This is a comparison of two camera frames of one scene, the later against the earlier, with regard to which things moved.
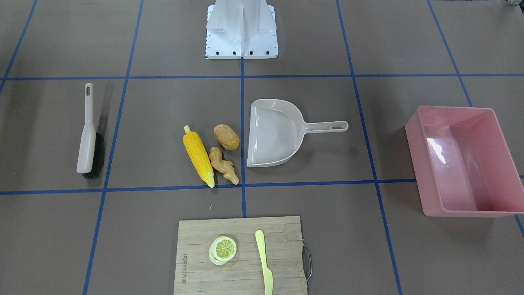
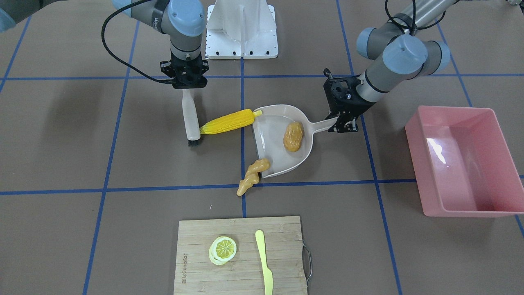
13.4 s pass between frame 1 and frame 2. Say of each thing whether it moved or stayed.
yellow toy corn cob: moved
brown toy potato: moved
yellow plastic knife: stayed
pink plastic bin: stayed
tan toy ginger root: moved
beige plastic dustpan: moved
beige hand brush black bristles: moved
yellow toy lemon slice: stayed
